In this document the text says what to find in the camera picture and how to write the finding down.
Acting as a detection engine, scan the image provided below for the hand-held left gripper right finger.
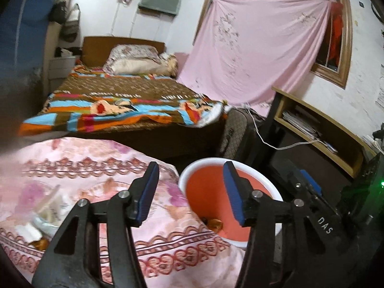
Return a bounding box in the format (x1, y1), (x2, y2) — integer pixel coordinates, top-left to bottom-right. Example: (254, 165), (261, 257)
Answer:
(223, 161), (330, 288)

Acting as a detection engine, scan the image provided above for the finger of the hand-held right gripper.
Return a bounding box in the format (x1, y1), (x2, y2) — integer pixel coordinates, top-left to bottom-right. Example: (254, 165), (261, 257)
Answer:
(277, 158), (313, 202)
(299, 169), (324, 199)

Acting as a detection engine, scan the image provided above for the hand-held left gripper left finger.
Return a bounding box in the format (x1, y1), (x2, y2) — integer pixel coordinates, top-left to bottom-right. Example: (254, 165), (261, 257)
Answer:
(31, 161), (160, 288)

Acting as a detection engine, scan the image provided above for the white basin orange inside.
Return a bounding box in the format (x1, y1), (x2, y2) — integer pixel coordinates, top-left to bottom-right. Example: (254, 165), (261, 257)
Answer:
(178, 157), (284, 248)

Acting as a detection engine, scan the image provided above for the small amber brown item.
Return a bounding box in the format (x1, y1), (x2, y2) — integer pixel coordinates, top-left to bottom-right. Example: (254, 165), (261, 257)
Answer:
(203, 217), (224, 232)

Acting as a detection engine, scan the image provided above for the clear plastic wrapper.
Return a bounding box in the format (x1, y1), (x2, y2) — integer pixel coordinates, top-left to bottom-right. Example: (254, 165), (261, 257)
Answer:
(32, 185), (70, 238)

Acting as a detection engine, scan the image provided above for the small brown wooden item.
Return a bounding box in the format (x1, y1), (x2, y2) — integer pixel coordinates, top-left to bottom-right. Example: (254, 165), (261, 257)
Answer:
(31, 238), (50, 251)

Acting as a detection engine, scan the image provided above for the stack of papers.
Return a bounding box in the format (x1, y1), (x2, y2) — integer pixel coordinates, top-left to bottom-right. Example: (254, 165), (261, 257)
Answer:
(282, 109), (338, 153)

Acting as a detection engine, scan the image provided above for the pink floral quilt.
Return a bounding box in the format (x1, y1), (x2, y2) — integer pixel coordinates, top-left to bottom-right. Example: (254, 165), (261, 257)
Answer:
(0, 136), (246, 288)

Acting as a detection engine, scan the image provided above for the brown patterned suitcase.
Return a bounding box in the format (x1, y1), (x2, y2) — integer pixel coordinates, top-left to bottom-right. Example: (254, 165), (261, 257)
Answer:
(217, 108), (265, 160)

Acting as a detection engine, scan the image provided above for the wooden desk shelf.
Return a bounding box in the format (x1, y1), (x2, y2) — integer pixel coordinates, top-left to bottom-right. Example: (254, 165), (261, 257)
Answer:
(267, 87), (379, 184)

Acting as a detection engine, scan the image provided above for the colourful cartoon brown blanket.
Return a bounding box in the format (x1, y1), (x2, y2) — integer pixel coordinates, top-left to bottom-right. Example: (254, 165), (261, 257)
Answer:
(18, 64), (225, 136)

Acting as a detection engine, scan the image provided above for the pink hanging sheet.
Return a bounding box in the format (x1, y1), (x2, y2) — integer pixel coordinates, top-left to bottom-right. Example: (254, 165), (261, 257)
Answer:
(177, 0), (332, 117)

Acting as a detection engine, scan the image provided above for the cream pillow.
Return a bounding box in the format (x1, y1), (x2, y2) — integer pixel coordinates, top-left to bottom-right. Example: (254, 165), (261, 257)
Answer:
(103, 58), (174, 75)

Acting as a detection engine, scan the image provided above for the beige folded blanket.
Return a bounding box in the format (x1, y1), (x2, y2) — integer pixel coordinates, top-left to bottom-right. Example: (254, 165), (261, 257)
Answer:
(159, 53), (178, 78)

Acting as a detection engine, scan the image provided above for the pink panel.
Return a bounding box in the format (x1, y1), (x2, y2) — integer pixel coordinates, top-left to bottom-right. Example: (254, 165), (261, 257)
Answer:
(174, 52), (190, 78)

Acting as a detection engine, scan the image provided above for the floral pillow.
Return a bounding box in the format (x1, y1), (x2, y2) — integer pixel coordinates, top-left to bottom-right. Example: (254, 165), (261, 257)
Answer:
(106, 44), (159, 66)

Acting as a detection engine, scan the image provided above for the wooden bed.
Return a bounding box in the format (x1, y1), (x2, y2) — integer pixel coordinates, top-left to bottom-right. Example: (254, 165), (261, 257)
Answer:
(18, 36), (227, 160)

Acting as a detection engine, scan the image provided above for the red cloth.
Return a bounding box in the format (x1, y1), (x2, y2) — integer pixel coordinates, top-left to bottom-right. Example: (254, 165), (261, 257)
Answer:
(328, 1), (344, 64)

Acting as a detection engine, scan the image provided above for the white nightstand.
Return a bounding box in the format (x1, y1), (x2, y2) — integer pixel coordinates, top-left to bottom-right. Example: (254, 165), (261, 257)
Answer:
(48, 55), (83, 80)

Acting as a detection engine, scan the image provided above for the dark cloth pile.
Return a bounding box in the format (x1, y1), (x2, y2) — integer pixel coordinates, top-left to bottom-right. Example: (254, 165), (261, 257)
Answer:
(54, 47), (81, 58)

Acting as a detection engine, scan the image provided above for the cream tall cabinet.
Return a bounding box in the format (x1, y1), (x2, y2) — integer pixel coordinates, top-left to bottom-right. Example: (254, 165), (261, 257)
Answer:
(42, 21), (63, 96)

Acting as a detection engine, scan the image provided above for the grey hanging tote bag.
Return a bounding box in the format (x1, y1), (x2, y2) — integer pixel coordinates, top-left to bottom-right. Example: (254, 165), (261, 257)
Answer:
(61, 3), (82, 43)

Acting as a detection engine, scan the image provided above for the black hanging bag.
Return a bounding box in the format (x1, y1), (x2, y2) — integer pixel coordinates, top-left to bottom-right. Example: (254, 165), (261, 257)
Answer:
(49, 0), (71, 23)

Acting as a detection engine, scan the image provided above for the blue dotted wardrobe cover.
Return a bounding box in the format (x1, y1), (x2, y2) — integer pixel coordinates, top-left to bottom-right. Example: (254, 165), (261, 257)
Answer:
(0, 0), (65, 77)

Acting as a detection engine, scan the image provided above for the white cable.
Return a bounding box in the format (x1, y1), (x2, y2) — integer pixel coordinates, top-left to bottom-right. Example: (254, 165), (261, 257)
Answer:
(244, 103), (323, 151)

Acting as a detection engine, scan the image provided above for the wooden window frame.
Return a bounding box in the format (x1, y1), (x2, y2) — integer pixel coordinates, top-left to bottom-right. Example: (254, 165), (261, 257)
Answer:
(195, 0), (354, 89)

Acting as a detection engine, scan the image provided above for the grey green covered wall unit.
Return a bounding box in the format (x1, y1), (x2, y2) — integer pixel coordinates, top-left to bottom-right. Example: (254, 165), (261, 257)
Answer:
(138, 0), (182, 17)

